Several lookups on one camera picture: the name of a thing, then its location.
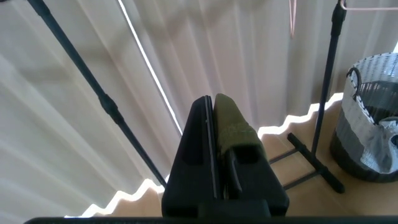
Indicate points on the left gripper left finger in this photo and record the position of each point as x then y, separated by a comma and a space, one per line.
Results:
186, 186

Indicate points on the white laundry basket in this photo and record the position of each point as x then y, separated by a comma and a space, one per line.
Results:
351, 124

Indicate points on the green printed t-shirt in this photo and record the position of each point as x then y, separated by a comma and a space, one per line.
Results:
230, 124

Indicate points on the pink clothes hanger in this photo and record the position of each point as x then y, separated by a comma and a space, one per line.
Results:
292, 31
373, 8

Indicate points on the black clothes rack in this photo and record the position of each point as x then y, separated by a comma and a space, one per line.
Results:
107, 104

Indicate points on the pale grey shorts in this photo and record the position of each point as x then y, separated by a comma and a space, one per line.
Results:
379, 149

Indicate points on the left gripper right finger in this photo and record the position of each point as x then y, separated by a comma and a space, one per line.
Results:
258, 183

